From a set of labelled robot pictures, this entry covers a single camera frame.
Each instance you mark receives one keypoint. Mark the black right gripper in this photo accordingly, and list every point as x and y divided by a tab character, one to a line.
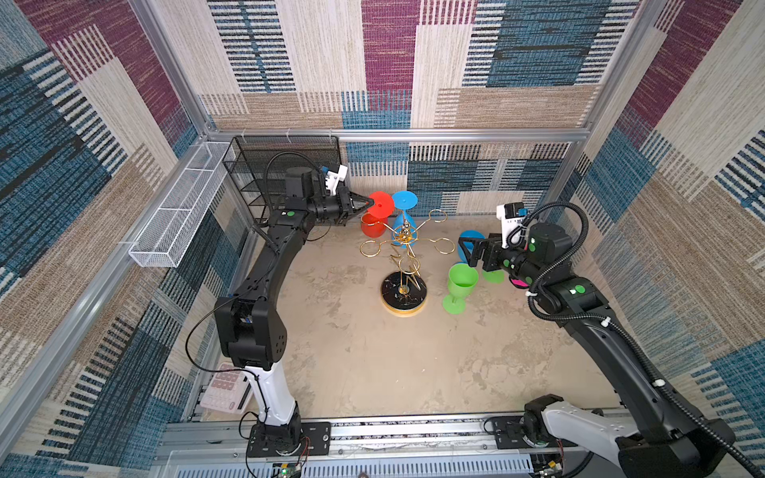
492	247

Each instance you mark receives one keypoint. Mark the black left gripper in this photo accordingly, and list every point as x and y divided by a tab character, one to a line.
343	203

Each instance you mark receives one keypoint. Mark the green wine glass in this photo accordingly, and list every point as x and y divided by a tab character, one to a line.
494	277
461	282

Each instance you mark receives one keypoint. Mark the red wine glass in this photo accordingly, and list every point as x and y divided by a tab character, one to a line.
376	215

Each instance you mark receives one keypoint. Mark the blue wine glass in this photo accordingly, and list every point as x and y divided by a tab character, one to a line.
471	236
404	201

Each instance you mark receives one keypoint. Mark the pink wine glass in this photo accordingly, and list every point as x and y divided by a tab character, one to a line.
520	281

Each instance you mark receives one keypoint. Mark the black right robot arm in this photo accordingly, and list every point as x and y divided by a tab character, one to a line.
665	436

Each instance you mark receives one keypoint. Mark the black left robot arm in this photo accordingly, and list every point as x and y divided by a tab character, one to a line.
296	194

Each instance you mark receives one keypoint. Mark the gold wine glass rack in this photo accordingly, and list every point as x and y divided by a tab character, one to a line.
404	291

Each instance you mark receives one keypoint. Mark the black mesh shelf rack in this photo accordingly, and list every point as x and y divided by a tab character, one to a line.
258	166

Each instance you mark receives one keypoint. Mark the pink white calculator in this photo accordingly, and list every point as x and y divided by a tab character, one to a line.
227	392

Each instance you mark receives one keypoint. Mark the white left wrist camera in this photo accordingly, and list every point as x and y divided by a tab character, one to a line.
334	178

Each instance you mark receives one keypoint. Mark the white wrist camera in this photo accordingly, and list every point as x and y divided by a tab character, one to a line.
511	216
334	178

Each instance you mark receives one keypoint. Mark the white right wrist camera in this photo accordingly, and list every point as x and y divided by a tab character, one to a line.
511	216

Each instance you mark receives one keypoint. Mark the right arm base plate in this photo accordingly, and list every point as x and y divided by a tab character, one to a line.
508	433

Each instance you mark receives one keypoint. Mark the white wire mesh basket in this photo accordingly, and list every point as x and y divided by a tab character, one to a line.
165	239

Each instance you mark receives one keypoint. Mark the aluminium front rail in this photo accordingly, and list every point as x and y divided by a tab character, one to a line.
430	445

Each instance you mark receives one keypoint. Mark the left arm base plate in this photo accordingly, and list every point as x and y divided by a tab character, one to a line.
314	438

